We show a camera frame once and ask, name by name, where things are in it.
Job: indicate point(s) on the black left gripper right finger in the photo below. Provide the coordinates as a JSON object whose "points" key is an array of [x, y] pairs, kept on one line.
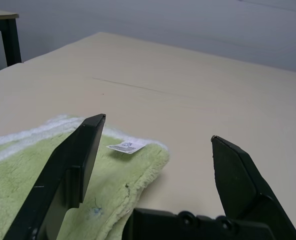
{"points": [[238, 180]]}

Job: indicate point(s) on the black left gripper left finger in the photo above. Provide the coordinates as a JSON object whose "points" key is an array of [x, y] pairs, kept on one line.
{"points": [[63, 162]]}

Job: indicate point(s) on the folded green towel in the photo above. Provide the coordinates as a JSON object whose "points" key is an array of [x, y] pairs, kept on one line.
{"points": [[18, 175]]}

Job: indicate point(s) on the side table with black frame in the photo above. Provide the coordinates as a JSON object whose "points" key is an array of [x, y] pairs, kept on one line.
{"points": [[11, 37]]}

